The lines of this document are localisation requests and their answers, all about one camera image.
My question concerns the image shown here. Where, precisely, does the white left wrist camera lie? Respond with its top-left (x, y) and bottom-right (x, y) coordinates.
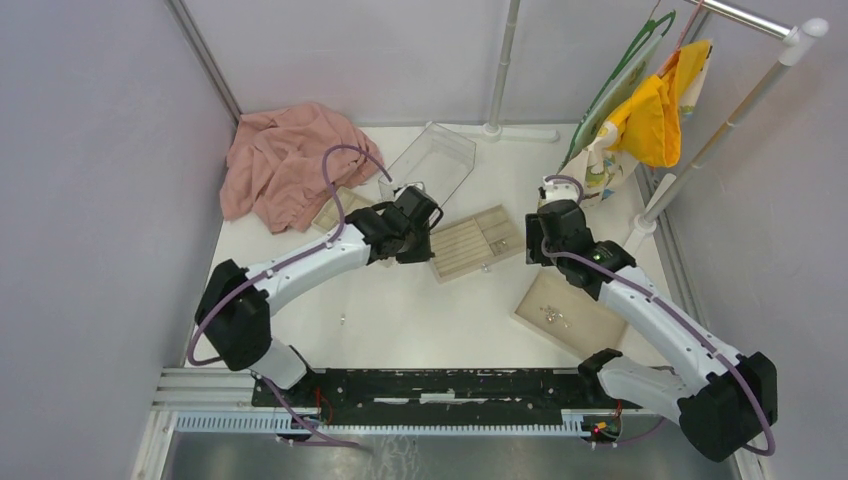
top-left (390, 182), bottom-right (426, 196)

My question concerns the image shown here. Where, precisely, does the green cartoon print cloth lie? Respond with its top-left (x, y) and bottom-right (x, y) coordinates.
top-left (560, 35), bottom-right (663, 168)

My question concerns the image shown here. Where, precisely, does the pink crumpled cloth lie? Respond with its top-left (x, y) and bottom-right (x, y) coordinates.
top-left (219, 102), bottom-right (384, 234)

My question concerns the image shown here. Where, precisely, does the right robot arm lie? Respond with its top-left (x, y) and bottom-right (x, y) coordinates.
top-left (525, 200), bottom-right (778, 462)

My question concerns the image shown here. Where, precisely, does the beige ring roll tray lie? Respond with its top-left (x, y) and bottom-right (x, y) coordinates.
top-left (430, 205), bottom-right (525, 284)

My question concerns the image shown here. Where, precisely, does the white clothes rack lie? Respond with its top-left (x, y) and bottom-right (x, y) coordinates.
top-left (430, 0), bottom-right (831, 256)

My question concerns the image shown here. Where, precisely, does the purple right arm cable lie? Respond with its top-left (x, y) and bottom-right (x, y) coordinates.
top-left (539, 174), bottom-right (778, 458)

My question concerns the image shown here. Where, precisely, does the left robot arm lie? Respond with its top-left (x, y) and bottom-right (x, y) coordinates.
top-left (189, 185), bottom-right (444, 408)

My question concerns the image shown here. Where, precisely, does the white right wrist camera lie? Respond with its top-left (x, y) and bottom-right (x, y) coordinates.
top-left (537, 182), bottom-right (582, 208)

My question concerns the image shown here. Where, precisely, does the clear acrylic box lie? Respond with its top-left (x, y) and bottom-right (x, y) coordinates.
top-left (378, 122), bottom-right (477, 216)

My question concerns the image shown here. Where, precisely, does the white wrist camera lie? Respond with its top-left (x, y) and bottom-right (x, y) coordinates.
top-left (537, 182), bottom-right (582, 208)
top-left (390, 182), bottom-right (426, 196)

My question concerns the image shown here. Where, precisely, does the cream cartoon print garment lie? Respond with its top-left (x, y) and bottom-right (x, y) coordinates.
top-left (538, 117), bottom-right (649, 207)

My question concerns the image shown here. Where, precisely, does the beige open flat tray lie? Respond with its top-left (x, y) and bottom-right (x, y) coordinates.
top-left (512, 270), bottom-right (627, 360)

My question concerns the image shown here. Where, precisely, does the yellow garment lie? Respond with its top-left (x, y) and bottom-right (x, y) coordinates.
top-left (606, 40), bottom-right (713, 168)

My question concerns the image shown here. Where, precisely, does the green hanger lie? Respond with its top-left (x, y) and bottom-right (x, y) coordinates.
top-left (560, 10), bottom-right (677, 168)

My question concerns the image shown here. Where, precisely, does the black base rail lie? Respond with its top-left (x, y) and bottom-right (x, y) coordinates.
top-left (282, 368), bottom-right (634, 427)

